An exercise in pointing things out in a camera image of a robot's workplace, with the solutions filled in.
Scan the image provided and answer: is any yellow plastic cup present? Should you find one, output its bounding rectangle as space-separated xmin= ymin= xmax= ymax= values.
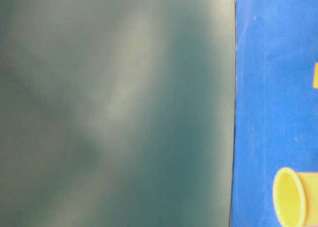
xmin=273 ymin=167 xmax=318 ymax=227

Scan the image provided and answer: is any blue table cloth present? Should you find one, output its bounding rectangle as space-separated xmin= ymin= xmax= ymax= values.
xmin=230 ymin=0 xmax=318 ymax=227

